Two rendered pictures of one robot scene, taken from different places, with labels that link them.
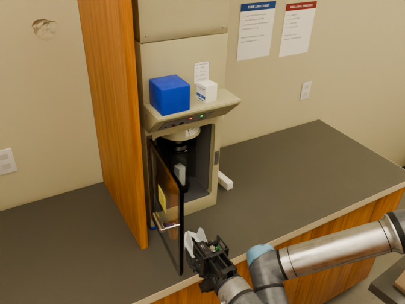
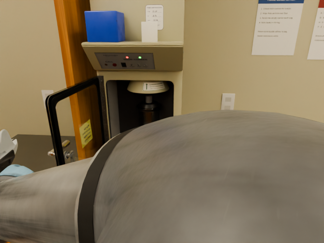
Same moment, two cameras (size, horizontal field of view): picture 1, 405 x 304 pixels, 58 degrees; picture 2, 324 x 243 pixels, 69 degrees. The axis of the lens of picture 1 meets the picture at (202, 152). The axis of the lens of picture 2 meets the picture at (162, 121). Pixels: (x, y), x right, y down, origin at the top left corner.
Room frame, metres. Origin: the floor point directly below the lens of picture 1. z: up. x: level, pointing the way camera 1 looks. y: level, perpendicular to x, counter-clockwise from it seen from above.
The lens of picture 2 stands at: (0.53, -0.52, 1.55)
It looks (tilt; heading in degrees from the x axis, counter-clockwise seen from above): 21 degrees down; 36
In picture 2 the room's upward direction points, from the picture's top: straight up
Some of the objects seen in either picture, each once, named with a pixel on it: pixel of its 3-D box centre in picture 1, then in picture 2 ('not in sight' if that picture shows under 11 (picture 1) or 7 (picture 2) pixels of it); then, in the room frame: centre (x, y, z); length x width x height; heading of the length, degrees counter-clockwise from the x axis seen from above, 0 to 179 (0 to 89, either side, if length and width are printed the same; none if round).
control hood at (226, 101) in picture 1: (193, 114); (135, 57); (1.15, 0.04, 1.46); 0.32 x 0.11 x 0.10; 121
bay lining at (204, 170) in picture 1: (172, 153); (145, 114); (1.30, 0.13, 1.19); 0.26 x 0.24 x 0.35; 121
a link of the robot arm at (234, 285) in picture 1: (233, 294); not in sight; (0.53, -0.08, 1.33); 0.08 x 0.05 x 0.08; 121
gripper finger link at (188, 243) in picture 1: (190, 240); not in sight; (0.68, 0.02, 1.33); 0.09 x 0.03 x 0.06; 31
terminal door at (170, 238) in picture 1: (165, 207); (84, 142); (0.97, 0.12, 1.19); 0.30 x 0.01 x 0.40; 25
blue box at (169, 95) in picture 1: (169, 94); (106, 27); (1.10, 0.11, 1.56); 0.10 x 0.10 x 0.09; 31
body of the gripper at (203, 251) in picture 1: (216, 266); not in sight; (0.60, -0.04, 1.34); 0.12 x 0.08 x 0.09; 31
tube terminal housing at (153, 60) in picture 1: (171, 125); (144, 85); (1.30, 0.13, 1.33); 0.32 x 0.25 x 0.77; 121
